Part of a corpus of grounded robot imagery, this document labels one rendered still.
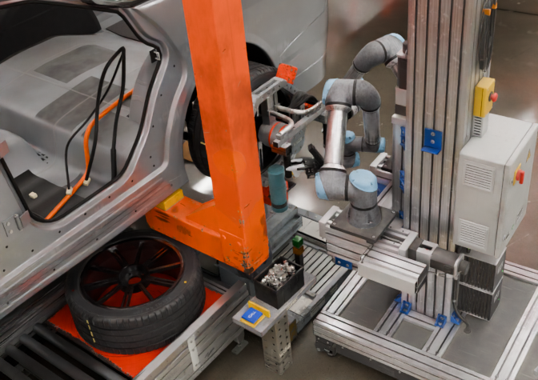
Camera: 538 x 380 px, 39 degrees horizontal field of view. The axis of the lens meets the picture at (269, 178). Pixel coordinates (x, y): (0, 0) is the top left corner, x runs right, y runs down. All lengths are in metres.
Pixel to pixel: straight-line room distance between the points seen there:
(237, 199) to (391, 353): 1.01
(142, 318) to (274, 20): 1.67
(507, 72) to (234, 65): 3.61
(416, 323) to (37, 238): 1.78
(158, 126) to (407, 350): 1.55
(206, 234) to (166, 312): 0.41
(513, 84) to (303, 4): 2.37
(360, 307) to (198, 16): 1.70
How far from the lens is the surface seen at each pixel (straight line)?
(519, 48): 6.64
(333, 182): 3.20
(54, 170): 4.04
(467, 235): 3.25
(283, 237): 4.31
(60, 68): 4.47
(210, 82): 2.99
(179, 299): 3.53
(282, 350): 3.69
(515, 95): 5.94
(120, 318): 3.50
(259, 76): 3.79
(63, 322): 3.92
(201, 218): 3.57
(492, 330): 3.74
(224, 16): 2.87
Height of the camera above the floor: 2.92
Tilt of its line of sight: 36 degrees down
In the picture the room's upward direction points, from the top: 6 degrees counter-clockwise
